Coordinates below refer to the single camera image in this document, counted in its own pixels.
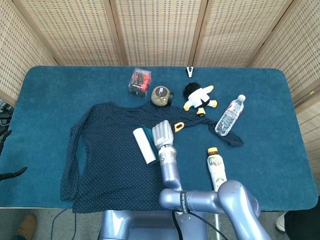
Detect clear water bottle red label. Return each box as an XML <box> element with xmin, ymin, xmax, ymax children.
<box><xmin>214</xmin><ymin>94</ymin><xmax>247</xmax><ymax>137</ymax></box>

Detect woven bamboo folding screen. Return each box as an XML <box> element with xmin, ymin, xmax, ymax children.
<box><xmin>0</xmin><ymin>0</ymin><xmax>320</xmax><ymax>208</ymax></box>

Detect dark blue dotted shirt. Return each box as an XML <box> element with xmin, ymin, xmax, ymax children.
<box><xmin>59</xmin><ymin>101</ymin><xmax>245</xmax><ymax>214</ymax></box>

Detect blue floor cable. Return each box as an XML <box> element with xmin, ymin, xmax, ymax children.
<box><xmin>51</xmin><ymin>208</ymin><xmax>77</xmax><ymax>240</ymax></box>

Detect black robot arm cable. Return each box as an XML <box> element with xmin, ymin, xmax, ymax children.
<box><xmin>172</xmin><ymin>211</ymin><xmax>227</xmax><ymax>240</ymax></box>

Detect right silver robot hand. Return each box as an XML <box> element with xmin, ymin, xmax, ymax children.
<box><xmin>151</xmin><ymin>119</ymin><xmax>175</xmax><ymax>150</ymax></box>

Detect dark trouser leg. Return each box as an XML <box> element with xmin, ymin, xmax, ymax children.
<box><xmin>283</xmin><ymin>209</ymin><xmax>320</xmax><ymax>240</ymax></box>

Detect glass jar with seeds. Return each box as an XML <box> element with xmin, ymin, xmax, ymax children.
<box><xmin>150</xmin><ymin>85</ymin><xmax>175</xmax><ymax>108</ymax></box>

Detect blue plush table cloth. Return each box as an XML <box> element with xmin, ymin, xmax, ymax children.
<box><xmin>0</xmin><ymin>65</ymin><xmax>319</xmax><ymax>211</ymax></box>

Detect clear box red black items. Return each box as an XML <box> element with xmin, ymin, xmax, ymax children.
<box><xmin>127</xmin><ymin>67</ymin><xmax>153</xmax><ymax>98</ymax></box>

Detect black white penguin plush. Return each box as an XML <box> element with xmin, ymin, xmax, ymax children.
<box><xmin>183</xmin><ymin>81</ymin><xmax>218</xmax><ymax>117</ymax></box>

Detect white drink bottle yellow cap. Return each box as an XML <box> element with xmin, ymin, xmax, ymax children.
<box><xmin>206</xmin><ymin>147</ymin><xmax>228</xmax><ymax>192</ymax></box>

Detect brown shoe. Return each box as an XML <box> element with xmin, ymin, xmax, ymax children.
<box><xmin>15</xmin><ymin>214</ymin><xmax>38</xmax><ymax>240</ymax></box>

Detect white shoe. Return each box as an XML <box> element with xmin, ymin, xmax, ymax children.
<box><xmin>275</xmin><ymin>212</ymin><xmax>287</xmax><ymax>232</ymax></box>

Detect black printed arm strap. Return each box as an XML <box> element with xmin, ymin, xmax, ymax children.
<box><xmin>179</xmin><ymin>191</ymin><xmax>189</xmax><ymax>215</ymax></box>

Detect black curved handle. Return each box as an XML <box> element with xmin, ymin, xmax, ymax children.
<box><xmin>0</xmin><ymin>166</ymin><xmax>28</xmax><ymax>181</ymax></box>
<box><xmin>0</xmin><ymin>129</ymin><xmax>13</xmax><ymax>156</ymax></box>

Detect teal lint roller yellow tip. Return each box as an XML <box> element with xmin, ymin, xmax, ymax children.
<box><xmin>132</xmin><ymin>121</ymin><xmax>186</xmax><ymax>165</ymax></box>

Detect lavender robot torso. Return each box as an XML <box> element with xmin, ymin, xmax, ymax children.
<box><xmin>98</xmin><ymin>209</ymin><xmax>208</xmax><ymax>240</ymax></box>

